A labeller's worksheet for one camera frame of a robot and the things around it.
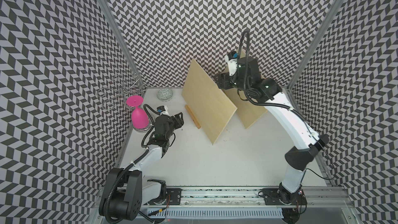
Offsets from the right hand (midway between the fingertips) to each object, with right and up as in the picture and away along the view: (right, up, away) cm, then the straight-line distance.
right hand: (223, 77), depth 71 cm
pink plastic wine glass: (-41, -19, +4) cm, 45 cm away
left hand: (-24, -19, +16) cm, 34 cm away
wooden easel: (-15, -23, +25) cm, 37 cm away
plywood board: (-5, -15, +11) cm, 19 cm away
